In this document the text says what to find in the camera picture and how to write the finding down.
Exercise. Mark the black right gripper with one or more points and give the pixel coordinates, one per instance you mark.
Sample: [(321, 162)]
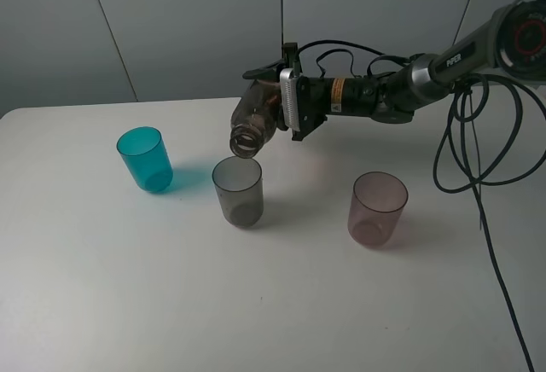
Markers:
[(355, 97)]

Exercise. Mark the brown translucent water bottle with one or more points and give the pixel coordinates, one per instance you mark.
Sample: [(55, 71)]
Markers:
[(255, 119)]

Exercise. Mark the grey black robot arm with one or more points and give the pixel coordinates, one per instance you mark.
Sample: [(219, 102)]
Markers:
[(513, 40)]

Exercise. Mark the grey translucent plastic cup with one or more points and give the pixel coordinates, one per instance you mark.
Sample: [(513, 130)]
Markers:
[(239, 187)]

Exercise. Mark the teal translucent plastic cup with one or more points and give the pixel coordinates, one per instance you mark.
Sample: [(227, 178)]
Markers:
[(144, 153)]

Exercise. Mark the pink translucent plastic cup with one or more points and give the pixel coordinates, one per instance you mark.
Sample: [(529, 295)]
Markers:
[(377, 202)]

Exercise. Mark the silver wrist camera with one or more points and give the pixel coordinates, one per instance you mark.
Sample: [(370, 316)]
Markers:
[(293, 85)]

